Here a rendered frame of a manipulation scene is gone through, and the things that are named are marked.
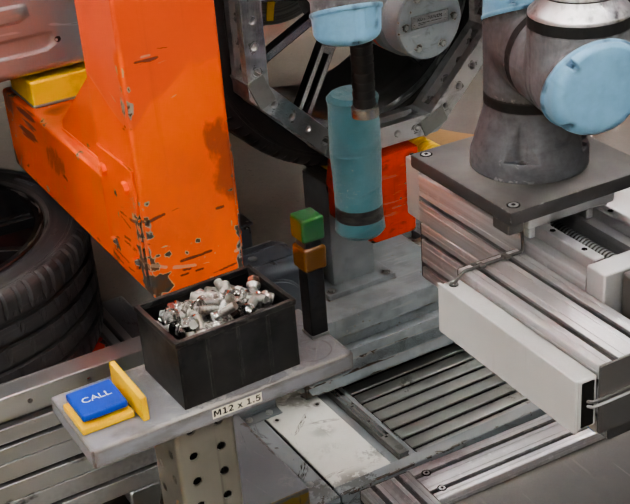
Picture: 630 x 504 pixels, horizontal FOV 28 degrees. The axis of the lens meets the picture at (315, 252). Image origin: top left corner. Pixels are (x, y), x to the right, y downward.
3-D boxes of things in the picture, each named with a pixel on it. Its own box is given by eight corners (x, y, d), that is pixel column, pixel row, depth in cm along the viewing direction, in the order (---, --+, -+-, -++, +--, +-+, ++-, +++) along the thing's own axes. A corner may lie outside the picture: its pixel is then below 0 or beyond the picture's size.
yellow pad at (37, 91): (77, 72, 247) (73, 48, 244) (103, 91, 236) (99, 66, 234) (9, 89, 241) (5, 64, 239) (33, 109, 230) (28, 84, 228)
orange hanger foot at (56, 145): (92, 142, 256) (65, -24, 240) (205, 234, 216) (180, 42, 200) (14, 164, 249) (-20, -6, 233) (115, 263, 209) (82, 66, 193)
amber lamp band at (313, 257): (315, 257, 195) (313, 234, 193) (328, 267, 192) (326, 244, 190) (292, 265, 193) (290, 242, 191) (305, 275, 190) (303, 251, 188)
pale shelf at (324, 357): (299, 323, 207) (298, 307, 205) (354, 369, 194) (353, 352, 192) (53, 413, 189) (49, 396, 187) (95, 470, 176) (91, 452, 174)
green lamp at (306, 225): (312, 228, 193) (310, 205, 191) (326, 238, 189) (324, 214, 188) (290, 236, 191) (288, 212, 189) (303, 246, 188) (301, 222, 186)
